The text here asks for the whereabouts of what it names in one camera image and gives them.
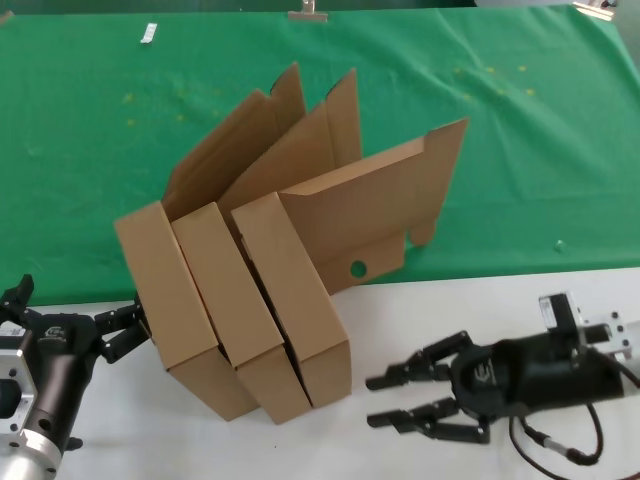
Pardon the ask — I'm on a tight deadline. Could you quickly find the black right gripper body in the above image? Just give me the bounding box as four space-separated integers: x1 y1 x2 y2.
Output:
449 337 627 420

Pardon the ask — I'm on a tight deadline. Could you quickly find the brown cardboard mailer box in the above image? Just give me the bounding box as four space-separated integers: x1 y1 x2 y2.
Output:
230 117 471 409
113 60 307 424
172 67 362 426

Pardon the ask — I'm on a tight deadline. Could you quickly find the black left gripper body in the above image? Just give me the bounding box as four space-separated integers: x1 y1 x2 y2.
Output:
22 310 105 447

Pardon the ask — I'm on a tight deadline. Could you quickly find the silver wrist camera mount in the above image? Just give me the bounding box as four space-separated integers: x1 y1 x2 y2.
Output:
538 292 640 362
0 319 39 437

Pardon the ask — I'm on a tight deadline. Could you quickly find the black cable with connector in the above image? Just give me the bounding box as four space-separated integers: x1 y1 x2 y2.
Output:
508 349 640 480

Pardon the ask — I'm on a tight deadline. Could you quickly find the green table cloth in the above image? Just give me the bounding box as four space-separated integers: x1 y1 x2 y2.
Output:
0 5 640 307

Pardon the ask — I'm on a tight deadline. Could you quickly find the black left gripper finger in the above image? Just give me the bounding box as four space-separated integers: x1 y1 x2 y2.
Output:
0 273 36 329
94 289 154 365

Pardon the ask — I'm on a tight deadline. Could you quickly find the wooden sticks bundle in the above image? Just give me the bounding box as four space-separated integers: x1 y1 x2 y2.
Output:
569 0 619 21

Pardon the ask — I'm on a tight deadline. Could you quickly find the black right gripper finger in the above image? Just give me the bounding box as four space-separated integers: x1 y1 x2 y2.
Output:
365 329 476 392
367 397 491 445

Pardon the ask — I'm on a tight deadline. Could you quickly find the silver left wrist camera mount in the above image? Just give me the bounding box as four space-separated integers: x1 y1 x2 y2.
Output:
0 319 39 437

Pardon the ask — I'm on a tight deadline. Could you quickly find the metal cloth clip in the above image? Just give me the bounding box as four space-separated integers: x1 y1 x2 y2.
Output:
287 0 329 24

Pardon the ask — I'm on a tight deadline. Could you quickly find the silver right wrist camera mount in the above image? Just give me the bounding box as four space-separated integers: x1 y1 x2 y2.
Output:
538 292 640 362

